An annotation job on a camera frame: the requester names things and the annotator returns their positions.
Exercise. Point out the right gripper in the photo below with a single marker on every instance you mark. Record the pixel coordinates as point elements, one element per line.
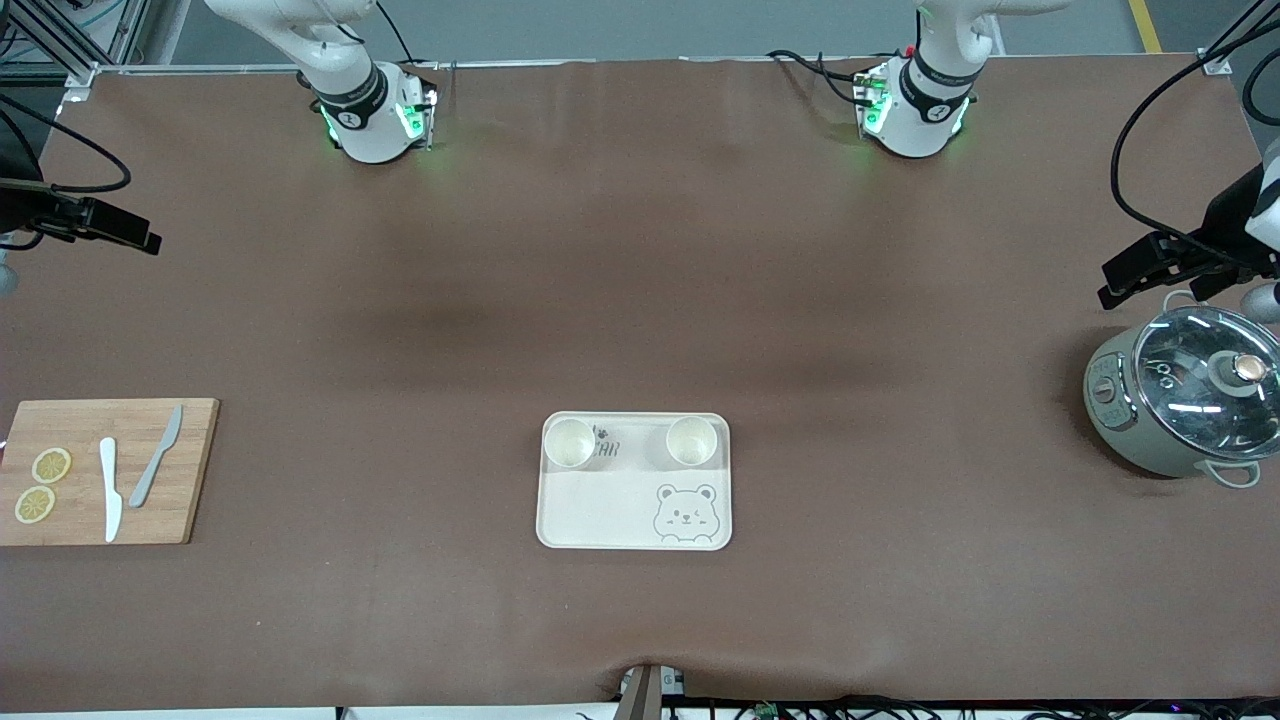
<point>14,206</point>

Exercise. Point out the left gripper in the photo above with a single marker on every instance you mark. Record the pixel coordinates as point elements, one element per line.
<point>1226,219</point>

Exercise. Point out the white IKEA cup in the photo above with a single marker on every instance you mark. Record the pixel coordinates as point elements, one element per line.
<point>691,440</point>
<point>569,442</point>

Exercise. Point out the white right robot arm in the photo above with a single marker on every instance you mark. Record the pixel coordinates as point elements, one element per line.
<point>360,95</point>

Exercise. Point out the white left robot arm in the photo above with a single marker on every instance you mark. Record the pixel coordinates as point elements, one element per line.
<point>925,100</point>

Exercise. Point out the grey pot with glass lid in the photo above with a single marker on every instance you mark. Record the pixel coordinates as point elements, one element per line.
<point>1120,410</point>

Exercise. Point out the grey plastic knife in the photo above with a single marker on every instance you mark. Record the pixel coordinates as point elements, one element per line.
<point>152,465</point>

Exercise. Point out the lemon slice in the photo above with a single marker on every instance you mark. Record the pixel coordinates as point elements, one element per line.
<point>35,505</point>
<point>51,465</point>

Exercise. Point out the white plastic knife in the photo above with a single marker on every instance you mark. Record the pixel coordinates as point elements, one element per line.
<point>111,490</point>

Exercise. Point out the wooden cutting board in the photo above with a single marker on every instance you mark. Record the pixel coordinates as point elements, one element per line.
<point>150,500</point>

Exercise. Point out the cream bear print tray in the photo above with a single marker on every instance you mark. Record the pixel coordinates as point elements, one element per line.
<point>635,500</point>

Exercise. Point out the aluminium frame post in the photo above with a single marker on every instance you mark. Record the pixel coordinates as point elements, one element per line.
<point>1230,45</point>
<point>70,45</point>

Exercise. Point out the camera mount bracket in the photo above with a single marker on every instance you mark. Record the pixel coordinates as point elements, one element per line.
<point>645,692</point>

